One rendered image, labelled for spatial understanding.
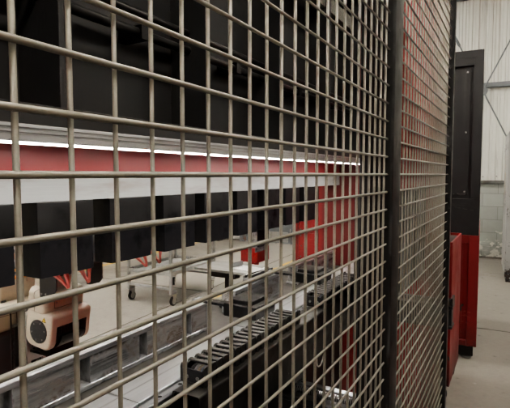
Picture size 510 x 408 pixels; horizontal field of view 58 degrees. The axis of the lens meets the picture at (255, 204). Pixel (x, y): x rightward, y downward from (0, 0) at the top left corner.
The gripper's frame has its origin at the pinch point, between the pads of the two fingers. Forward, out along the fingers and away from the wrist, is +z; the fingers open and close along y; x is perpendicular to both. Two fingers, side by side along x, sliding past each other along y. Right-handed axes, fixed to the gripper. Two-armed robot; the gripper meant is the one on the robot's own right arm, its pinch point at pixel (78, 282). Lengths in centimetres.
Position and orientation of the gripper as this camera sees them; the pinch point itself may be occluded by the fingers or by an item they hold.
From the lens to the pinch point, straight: 184.9
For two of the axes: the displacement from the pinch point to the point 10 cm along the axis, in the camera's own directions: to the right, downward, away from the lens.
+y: 4.4, -0.6, 8.9
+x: -8.0, 4.3, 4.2
